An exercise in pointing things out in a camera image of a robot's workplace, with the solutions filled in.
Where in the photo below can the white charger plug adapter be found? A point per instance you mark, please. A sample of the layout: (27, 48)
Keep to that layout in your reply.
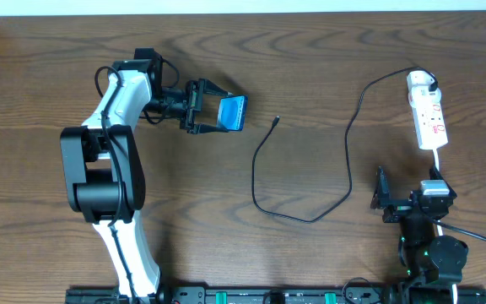
(422, 78)

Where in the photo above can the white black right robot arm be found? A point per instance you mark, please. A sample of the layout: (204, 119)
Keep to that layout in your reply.
(434, 263)

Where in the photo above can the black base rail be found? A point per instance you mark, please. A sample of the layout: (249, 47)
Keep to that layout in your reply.
(201, 295)

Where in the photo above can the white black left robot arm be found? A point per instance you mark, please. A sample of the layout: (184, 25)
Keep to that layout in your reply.
(102, 169)

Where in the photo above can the blue smartphone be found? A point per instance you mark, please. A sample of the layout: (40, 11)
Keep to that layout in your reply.
(232, 113)

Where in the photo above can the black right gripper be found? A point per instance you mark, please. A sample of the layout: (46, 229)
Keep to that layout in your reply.
(402, 205)

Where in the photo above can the white power strip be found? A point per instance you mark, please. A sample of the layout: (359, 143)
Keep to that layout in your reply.
(428, 118)

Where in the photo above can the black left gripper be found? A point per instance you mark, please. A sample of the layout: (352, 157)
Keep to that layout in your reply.
(193, 105)

